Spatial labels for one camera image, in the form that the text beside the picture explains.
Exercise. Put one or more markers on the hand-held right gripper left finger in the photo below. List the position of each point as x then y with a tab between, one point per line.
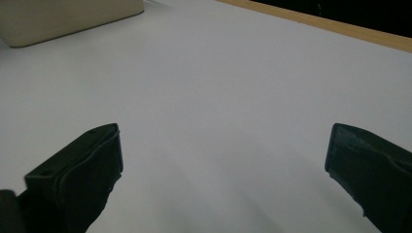
84	171

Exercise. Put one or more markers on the white table cover sheet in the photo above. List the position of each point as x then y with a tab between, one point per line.
210	97

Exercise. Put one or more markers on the grey plastic tray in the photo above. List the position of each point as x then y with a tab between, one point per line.
64	19

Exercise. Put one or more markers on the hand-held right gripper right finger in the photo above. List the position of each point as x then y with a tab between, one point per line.
372	171

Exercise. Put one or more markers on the wooden table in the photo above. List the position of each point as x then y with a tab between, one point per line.
340	27

